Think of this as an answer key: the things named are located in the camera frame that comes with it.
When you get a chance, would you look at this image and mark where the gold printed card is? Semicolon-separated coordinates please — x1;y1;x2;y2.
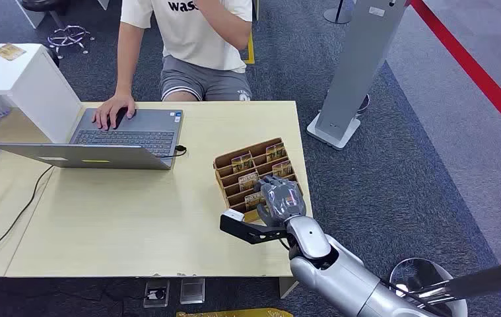
237;172;260;192
244;192;267;211
271;160;294;178
231;153;255;174
265;143;287;163
0;42;28;61

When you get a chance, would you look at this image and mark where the white cabinet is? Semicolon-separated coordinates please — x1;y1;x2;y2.
0;42;84;145

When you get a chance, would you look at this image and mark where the person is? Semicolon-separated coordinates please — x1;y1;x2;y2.
92;0;255;131

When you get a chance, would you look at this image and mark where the white desk leg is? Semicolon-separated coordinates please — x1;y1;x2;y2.
278;277;300;300

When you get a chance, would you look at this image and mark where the grey laptop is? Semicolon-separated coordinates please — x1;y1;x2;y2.
0;108;185;171

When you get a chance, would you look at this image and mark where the dark metal pole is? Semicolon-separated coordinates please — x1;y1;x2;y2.
401;256;501;307

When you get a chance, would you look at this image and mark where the grey kiosk stand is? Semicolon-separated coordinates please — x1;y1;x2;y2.
306;0;409;151

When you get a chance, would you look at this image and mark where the round silver base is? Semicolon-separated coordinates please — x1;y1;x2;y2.
388;258;469;317

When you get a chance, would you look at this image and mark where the black camera bracket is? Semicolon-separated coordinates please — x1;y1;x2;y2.
219;213;294;246

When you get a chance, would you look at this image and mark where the yellow bag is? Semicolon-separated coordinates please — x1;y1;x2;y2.
176;308;294;317

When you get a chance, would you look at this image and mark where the floor socket with plug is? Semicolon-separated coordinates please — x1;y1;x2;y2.
143;279;171;309

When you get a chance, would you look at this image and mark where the brown card holder rack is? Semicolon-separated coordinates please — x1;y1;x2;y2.
213;137;304;224

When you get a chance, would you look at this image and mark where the round grey post base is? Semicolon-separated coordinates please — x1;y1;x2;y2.
323;0;357;25

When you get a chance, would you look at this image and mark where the red floor tape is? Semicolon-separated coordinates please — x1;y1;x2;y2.
409;0;501;149

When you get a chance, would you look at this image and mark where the silver floor socket cover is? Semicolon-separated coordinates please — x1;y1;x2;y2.
179;277;207;305

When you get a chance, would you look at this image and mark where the black laptop cable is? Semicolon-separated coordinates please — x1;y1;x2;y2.
0;145;188;272

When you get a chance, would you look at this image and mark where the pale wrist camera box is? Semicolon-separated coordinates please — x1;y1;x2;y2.
222;208;246;223

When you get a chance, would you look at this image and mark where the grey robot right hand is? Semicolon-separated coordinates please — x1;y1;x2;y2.
255;174;308;228

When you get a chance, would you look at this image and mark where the yellow floor tape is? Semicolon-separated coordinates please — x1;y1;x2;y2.
244;0;260;65

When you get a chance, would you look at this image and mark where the person's right hand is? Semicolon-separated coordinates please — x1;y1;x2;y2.
92;92;137;131

